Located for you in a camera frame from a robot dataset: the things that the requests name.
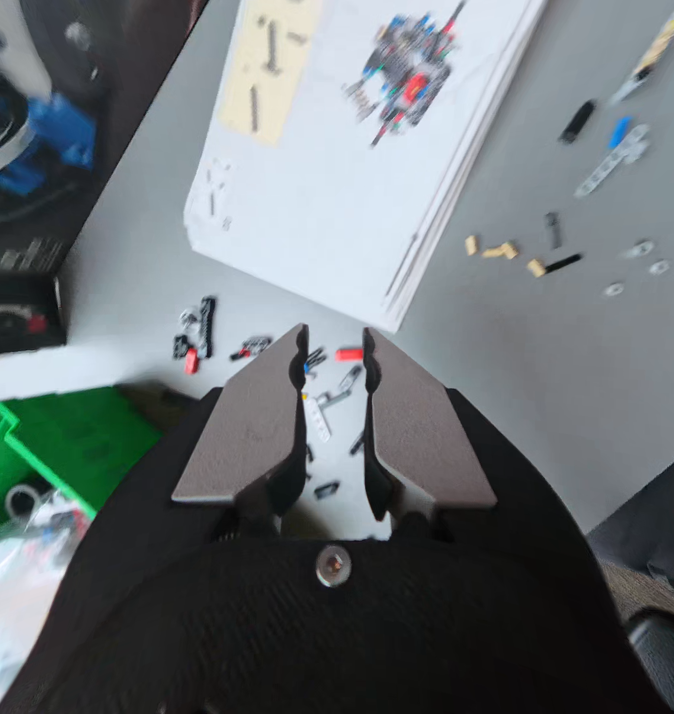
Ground grey lego connector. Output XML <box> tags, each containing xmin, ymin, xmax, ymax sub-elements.
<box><xmin>317</xmin><ymin>365</ymin><xmax>364</xmax><ymax>406</ymax></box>

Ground long black lego beam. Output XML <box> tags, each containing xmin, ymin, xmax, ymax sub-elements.
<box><xmin>198</xmin><ymin>297</ymin><xmax>217</xmax><ymax>359</ymax></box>

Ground green plastic bin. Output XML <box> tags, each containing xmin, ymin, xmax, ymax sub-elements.
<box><xmin>0</xmin><ymin>385</ymin><xmax>165</xmax><ymax>539</ymax></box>

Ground black and red lego piece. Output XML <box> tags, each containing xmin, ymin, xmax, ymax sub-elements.
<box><xmin>230</xmin><ymin>336</ymin><xmax>273</xmax><ymax>361</ymax></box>

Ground white lego beam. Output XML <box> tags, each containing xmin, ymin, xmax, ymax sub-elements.
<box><xmin>306</xmin><ymin>395</ymin><xmax>333</xmax><ymax>443</ymax></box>

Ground black lego set box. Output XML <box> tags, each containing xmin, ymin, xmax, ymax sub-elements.
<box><xmin>0</xmin><ymin>0</ymin><xmax>209</xmax><ymax>359</ymax></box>

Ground tan pin with black axle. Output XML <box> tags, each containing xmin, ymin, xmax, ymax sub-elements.
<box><xmin>526</xmin><ymin>253</ymin><xmax>584</xmax><ymax>279</ymax></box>

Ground grey beam with tan pins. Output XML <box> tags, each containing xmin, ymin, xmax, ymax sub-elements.
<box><xmin>609</xmin><ymin>0</ymin><xmax>674</xmax><ymax>106</ymax></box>

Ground person's dark clothing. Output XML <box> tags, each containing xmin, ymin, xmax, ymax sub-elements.
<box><xmin>585</xmin><ymin>446</ymin><xmax>674</xmax><ymax>583</ymax></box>

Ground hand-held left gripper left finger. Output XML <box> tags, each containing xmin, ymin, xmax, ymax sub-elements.
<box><xmin>171</xmin><ymin>324</ymin><xmax>310</xmax><ymax>517</ymax></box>

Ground black lego connector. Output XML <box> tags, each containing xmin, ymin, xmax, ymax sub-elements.
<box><xmin>558</xmin><ymin>99</ymin><xmax>598</xmax><ymax>144</ymax></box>

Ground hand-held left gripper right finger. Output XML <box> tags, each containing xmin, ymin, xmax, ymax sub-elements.
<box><xmin>362</xmin><ymin>327</ymin><xmax>497</xmax><ymax>522</ymax></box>

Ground lego instruction booklet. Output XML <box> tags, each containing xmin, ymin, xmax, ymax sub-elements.
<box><xmin>183</xmin><ymin>0</ymin><xmax>550</xmax><ymax>334</ymax></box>

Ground clear plastic bags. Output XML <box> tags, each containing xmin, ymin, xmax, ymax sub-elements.
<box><xmin>0</xmin><ymin>482</ymin><xmax>93</xmax><ymax>714</ymax></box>

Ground light grey T-shaped beam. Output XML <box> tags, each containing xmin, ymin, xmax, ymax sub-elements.
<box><xmin>574</xmin><ymin>125</ymin><xmax>651</xmax><ymax>198</ymax></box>

